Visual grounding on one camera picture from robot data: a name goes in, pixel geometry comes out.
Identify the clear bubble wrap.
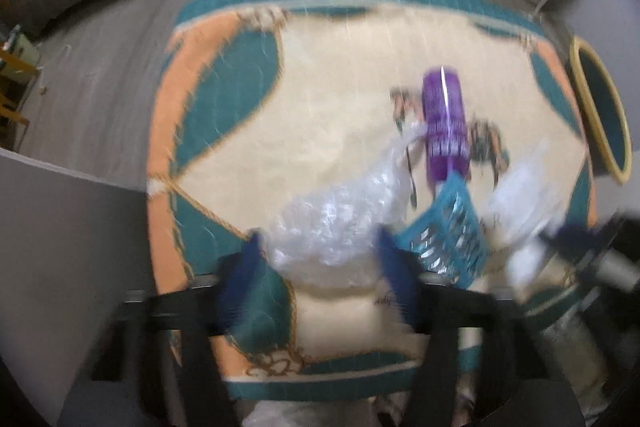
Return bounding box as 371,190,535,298
262,119,431,291

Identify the wooden chair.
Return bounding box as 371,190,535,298
0,24,42,148

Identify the white plastic wrap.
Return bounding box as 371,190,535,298
487,141,567,289

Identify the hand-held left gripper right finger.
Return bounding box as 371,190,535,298
375,227,586,427

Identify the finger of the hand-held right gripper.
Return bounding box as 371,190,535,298
542,212,640,269

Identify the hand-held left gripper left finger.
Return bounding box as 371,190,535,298
60,229,266,427

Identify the yellow bin with teal inside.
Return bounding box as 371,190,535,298
569,36,632,186

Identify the purple bottle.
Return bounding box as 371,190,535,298
421,66,474,186

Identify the teal plastic basket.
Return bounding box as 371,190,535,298
395,172,492,284

